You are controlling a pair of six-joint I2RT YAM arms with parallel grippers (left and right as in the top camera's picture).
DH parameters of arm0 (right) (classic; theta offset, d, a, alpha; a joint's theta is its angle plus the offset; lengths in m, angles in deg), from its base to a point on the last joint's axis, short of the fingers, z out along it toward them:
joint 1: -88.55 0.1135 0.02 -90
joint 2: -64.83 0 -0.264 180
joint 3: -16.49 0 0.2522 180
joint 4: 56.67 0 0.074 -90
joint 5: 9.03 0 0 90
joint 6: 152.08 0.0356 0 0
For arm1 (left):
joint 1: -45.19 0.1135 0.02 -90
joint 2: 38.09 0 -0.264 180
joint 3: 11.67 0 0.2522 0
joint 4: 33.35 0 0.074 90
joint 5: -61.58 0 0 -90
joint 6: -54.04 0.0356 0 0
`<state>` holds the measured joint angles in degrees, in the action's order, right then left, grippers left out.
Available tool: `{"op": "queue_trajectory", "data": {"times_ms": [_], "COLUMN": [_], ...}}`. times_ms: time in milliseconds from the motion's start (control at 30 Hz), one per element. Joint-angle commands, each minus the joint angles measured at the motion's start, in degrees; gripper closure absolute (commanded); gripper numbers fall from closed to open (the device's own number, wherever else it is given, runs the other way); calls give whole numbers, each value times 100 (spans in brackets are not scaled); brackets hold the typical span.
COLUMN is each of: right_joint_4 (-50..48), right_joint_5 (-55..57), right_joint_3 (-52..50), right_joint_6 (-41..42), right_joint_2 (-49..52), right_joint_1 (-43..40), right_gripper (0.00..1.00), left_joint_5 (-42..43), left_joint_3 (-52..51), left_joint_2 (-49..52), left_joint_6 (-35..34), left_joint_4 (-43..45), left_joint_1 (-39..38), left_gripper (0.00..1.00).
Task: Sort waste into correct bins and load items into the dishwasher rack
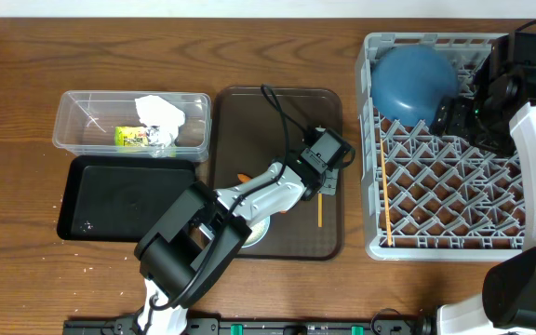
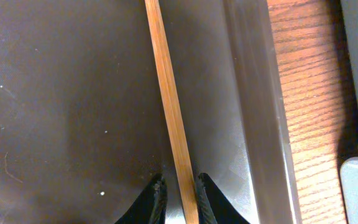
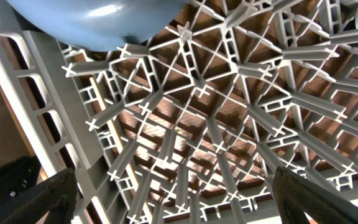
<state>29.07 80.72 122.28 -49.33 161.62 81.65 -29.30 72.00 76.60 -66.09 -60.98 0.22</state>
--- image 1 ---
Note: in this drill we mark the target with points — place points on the orange carrot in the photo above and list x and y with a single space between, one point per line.
243 177

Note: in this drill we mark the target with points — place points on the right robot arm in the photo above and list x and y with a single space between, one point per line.
500 118

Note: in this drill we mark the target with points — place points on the clear plastic bin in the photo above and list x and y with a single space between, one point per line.
86 121

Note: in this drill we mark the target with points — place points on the yellow foil snack wrapper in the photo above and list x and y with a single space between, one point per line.
138 137

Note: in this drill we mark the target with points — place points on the wooden chopstick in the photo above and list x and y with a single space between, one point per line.
388 225
320 210

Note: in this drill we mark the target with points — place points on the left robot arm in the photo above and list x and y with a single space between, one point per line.
185 253

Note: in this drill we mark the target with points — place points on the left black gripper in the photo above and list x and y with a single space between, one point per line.
332 190

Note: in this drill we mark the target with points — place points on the black plastic bin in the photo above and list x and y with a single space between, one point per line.
119 199

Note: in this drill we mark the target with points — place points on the grey dishwasher rack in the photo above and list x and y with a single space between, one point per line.
448 200

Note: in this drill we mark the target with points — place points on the light blue bowl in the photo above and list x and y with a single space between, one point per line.
258 232

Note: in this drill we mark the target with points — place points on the white napkin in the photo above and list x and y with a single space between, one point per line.
162 119

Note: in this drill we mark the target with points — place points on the dark blue plate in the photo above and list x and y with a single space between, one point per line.
409 83

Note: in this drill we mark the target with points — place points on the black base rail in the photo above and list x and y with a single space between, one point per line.
213 326

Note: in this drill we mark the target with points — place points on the brown serving tray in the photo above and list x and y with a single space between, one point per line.
247 135

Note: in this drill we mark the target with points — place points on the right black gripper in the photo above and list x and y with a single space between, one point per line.
450 117

